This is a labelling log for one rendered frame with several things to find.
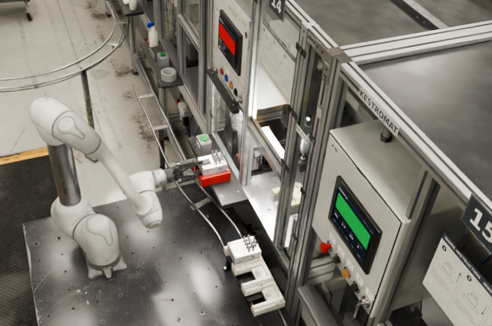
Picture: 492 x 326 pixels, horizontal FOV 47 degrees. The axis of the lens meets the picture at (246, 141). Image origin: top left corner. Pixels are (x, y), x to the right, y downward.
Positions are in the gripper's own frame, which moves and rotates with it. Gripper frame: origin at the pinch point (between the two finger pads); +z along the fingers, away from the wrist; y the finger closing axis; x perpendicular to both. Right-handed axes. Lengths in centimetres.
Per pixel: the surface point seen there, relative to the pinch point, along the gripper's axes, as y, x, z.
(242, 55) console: 65, -6, 18
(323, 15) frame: 101, -44, 32
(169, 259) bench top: -29.6, -26.6, -27.7
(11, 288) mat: -93, 35, -111
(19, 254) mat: -93, 59, -105
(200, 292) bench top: -30, -50, -19
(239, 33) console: 73, -2, 18
